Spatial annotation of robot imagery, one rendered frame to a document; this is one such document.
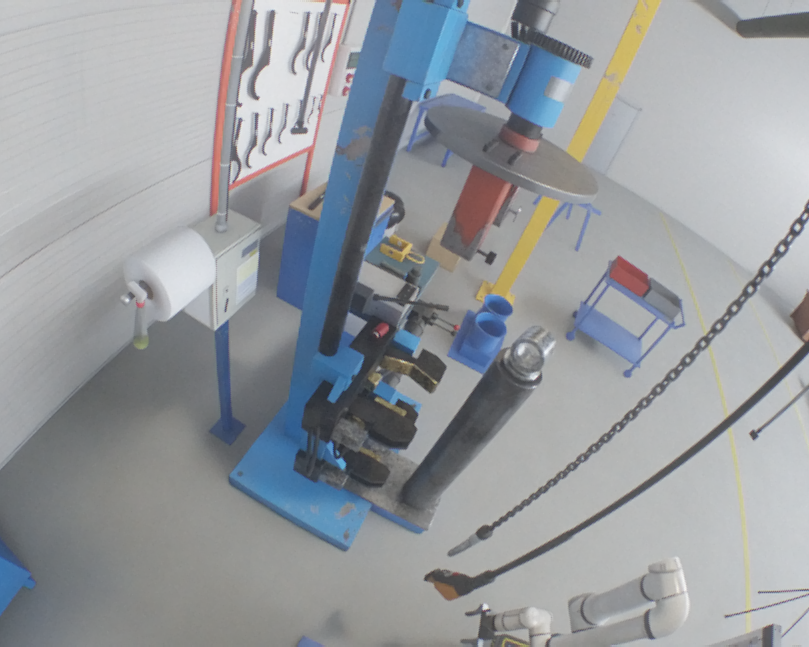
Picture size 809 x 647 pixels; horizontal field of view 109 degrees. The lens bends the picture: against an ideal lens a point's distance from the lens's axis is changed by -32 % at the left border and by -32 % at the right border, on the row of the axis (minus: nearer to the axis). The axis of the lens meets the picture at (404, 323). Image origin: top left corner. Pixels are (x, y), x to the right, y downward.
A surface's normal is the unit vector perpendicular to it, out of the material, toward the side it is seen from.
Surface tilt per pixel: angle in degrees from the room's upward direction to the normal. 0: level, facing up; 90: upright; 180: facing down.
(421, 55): 90
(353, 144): 90
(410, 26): 90
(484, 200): 90
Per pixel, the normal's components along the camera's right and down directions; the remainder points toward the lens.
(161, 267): 0.65, -0.41
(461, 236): -0.44, 0.53
